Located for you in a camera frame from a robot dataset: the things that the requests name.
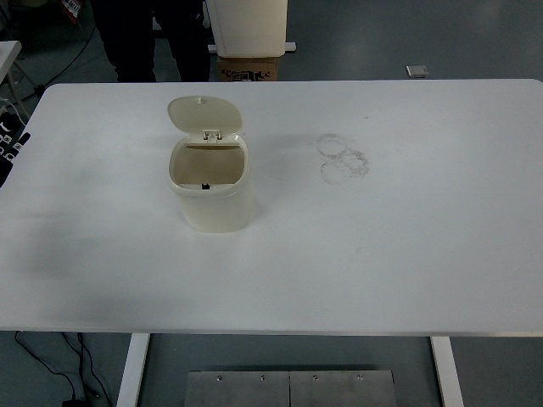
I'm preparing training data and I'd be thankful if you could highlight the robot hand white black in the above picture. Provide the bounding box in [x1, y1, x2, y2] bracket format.
[0, 118, 32, 188]

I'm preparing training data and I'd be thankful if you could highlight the cream trash bin with lid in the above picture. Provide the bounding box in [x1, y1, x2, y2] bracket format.
[165, 95, 255, 234]

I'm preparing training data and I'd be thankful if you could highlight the white side table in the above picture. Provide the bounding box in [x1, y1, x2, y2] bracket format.
[0, 40, 45, 125]

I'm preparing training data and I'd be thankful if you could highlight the red white printed sign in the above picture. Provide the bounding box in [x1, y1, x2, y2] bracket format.
[60, 0, 81, 24]

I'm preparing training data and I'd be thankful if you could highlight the person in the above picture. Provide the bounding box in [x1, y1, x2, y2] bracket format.
[90, 0, 212, 84]

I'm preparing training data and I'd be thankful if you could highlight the white table leg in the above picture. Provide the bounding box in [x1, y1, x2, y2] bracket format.
[429, 335, 466, 407]
[115, 334, 151, 407]

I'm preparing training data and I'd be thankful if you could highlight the brown cardboard box black print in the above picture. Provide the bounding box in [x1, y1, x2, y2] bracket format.
[216, 54, 281, 82]

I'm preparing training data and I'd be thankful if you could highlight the large cream cabinet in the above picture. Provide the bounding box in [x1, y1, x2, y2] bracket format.
[205, 0, 288, 59]

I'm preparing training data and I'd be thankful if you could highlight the white stand base bar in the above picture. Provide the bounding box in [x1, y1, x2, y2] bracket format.
[206, 42, 297, 56]

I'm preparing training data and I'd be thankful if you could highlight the grey metal plate with screws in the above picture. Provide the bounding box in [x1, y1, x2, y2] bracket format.
[186, 369, 398, 407]

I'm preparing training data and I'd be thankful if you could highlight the thin black floor cable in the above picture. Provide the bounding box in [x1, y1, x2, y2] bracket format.
[35, 16, 99, 92]

